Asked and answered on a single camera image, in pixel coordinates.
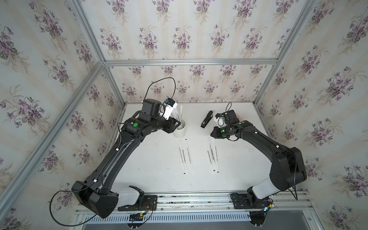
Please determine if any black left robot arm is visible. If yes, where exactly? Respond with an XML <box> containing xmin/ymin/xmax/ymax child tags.
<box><xmin>71</xmin><ymin>98</ymin><xmax>181</xmax><ymax>218</ymax></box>

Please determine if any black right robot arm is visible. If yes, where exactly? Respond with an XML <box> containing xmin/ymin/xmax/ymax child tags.
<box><xmin>210</xmin><ymin>110</ymin><xmax>307</xmax><ymax>202</ymax></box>

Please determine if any bundle of wrapped straws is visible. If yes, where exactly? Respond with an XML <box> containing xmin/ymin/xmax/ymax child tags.
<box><xmin>173</xmin><ymin>105</ymin><xmax>184</xmax><ymax>129</ymax></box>

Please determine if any white straw cup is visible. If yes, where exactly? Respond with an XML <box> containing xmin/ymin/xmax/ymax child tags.
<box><xmin>173</xmin><ymin>120</ymin><xmax>187</xmax><ymax>139</ymax></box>

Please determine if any black stapler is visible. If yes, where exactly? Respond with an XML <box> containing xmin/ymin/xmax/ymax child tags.
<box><xmin>200</xmin><ymin>110</ymin><xmax>213</xmax><ymax>128</ymax></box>

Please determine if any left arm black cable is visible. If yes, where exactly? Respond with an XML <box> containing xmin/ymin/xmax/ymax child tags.
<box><xmin>143</xmin><ymin>77</ymin><xmax>176</xmax><ymax>101</ymax></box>

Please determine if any aluminium mounting rail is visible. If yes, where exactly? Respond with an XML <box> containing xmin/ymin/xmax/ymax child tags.
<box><xmin>75</xmin><ymin>190</ymin><xmax>312</xmax><ymax>215</ymax></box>

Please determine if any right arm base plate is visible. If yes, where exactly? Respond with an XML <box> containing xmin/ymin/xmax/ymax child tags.
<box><xmin>230</xmin><ymin>193</ymin><xmax>273</xmax><ymax>210</ymax></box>

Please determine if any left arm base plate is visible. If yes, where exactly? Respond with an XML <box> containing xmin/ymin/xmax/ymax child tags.
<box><xmin>117</xmin><ymin>195</ymin><xmax>158</xmax><ymax>211</ymax></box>

